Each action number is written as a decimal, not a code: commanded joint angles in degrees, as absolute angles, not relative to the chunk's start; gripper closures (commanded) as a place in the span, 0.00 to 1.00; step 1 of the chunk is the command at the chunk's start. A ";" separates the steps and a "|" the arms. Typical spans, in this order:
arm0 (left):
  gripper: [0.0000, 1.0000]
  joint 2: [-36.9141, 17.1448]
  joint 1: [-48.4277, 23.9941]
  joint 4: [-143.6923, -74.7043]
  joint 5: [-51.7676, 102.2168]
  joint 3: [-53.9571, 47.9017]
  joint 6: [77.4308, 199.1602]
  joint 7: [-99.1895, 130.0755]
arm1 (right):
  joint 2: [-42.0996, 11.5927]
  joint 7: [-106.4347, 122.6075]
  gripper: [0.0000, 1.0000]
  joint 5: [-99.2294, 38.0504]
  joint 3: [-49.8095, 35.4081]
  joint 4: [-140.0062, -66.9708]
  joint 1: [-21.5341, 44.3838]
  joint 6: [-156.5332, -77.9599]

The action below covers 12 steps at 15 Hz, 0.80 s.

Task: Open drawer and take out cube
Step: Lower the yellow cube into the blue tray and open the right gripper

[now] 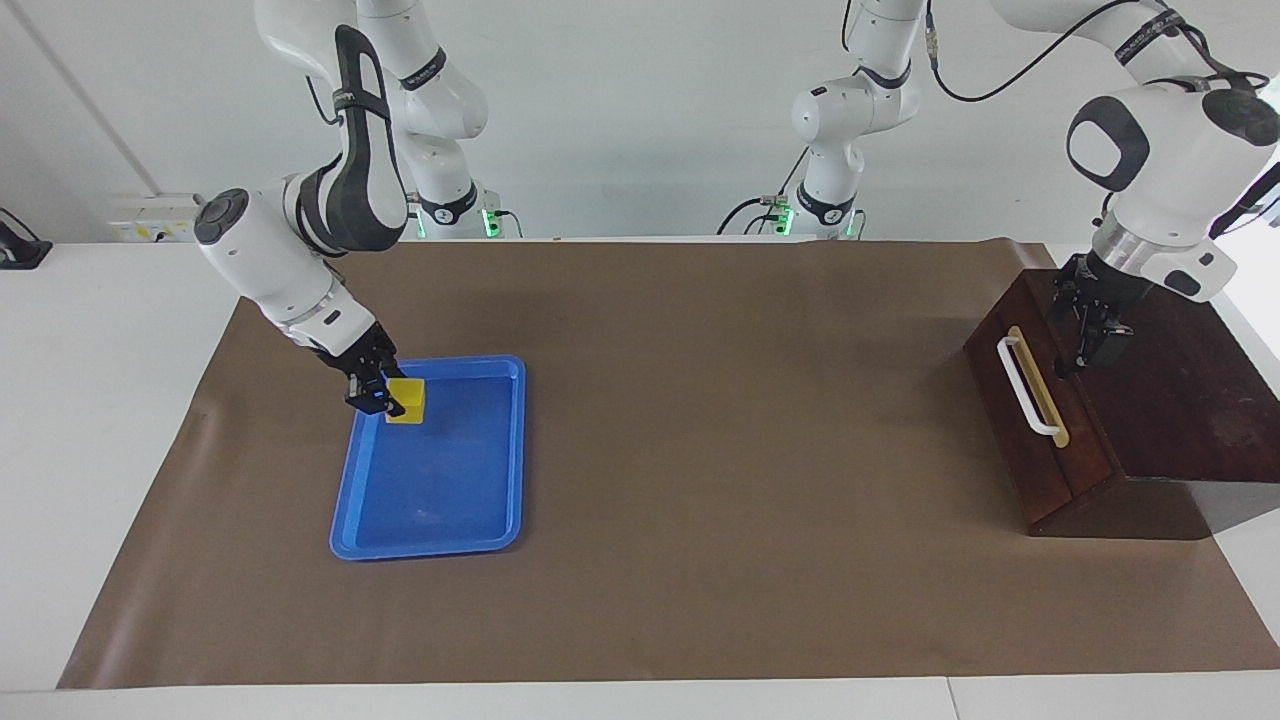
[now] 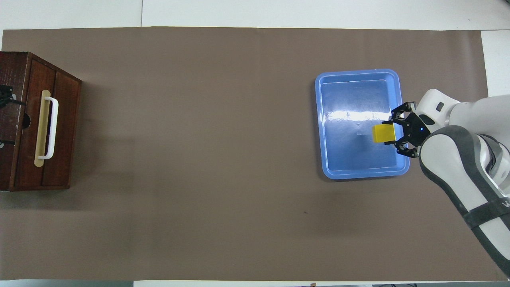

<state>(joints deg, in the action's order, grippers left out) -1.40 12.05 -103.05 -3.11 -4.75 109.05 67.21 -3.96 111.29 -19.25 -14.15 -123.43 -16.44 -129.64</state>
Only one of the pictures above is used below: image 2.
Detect yellow cube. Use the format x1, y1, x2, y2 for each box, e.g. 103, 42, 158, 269
372, 124, 398, 144

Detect wooden drawer with white handle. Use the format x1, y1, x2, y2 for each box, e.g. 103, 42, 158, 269
16, 59, 59, 188

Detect blue plastic tray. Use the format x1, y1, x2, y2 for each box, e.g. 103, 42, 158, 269
315, 69, 410, 180

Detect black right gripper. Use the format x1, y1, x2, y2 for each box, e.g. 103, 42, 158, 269
382, 101, 432, 159

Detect dark wooden cabinet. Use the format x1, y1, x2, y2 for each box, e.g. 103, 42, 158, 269
0, 51, 82, 192

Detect brown table mat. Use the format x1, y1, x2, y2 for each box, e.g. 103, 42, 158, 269
0, 26, 508, 282

